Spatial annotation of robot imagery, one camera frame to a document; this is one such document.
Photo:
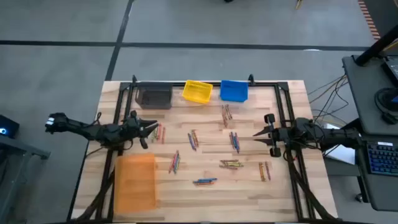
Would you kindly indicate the black box blue light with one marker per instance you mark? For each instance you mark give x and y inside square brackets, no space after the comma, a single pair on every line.
[7,127]

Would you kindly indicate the orange translucent bin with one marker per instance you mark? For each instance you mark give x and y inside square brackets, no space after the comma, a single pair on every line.
[135,183]

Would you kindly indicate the black aluminium table frame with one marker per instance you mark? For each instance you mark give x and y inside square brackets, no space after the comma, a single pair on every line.
[264,84]

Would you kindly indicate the black pole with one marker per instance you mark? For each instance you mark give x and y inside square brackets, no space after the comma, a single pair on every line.
[376,46]

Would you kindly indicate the black laptop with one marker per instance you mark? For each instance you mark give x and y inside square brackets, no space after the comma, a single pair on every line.
[392,67]

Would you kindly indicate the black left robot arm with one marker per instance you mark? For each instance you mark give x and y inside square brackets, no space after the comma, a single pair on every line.
[93,132]

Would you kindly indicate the backlit keyboard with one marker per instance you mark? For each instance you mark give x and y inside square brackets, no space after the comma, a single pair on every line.
[384,158]

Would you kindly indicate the yellow plastic basket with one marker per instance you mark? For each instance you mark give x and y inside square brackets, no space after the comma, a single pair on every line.
[197,91]

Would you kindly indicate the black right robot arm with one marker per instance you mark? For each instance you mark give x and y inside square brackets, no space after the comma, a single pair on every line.
[335,137]

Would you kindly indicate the grey side desk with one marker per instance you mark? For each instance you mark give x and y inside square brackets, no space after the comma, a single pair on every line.
[360,93]

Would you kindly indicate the orange striped floor strip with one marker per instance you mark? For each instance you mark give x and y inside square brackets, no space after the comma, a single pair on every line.
[368,18]

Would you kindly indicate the white paper sheet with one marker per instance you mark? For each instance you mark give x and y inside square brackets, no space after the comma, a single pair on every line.
[340,152]

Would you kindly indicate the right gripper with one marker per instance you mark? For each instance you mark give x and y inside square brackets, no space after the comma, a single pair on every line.
[280,135]

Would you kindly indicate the blue plastic basket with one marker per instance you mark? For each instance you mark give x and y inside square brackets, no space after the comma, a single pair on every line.
[234,91]

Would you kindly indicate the grey plastic bin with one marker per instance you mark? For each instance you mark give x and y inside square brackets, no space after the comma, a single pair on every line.
[154,96]

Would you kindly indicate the grey metal bench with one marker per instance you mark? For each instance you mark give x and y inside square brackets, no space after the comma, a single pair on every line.
[15,168]

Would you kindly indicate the black headset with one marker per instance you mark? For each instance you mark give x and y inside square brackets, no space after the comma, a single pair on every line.
[387,104]

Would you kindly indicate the yellow stick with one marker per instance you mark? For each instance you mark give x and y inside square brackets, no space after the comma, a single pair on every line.
[299,3]

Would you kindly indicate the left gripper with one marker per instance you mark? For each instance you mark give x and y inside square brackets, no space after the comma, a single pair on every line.
[132,127]

